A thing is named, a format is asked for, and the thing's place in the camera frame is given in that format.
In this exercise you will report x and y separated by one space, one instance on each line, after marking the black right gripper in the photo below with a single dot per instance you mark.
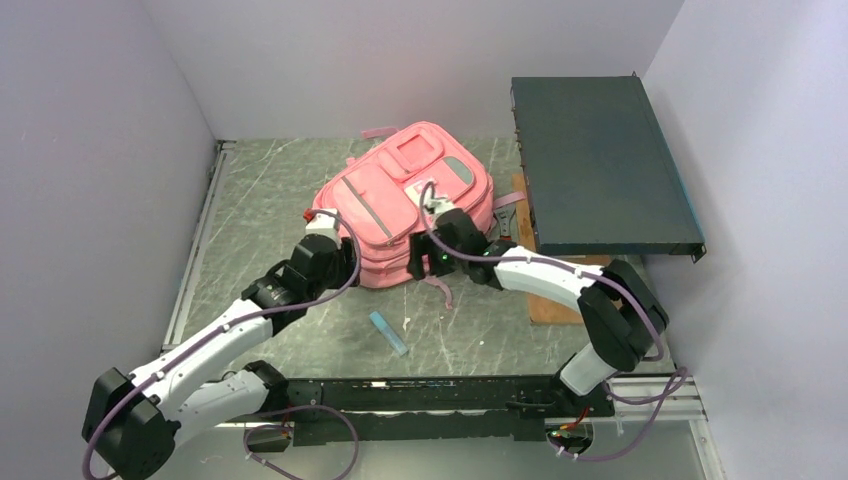
420 245

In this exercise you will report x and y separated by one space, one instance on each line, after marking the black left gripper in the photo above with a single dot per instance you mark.
346 260

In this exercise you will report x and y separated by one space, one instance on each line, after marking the light blue eraser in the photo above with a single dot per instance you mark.
387 331

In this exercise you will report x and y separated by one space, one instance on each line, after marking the pink student backpack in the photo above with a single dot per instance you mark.
378 194

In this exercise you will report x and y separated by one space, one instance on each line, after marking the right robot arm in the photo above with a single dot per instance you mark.
622 317

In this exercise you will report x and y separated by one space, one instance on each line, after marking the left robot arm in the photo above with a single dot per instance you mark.
135 421

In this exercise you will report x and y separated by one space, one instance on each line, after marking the dark green metal box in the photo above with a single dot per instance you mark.
600 176

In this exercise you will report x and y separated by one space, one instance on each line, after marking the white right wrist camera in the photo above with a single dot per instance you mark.
435 206

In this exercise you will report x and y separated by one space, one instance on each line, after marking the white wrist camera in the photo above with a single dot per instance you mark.
435 206
323 222

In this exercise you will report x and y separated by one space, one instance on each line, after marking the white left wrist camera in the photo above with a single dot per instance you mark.
323 222

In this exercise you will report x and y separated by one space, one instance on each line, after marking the red handled wrench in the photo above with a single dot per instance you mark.
507 222

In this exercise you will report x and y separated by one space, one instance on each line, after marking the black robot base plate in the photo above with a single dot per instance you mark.
521 408

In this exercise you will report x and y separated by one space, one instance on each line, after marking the aluminium frame rail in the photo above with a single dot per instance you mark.
671 441

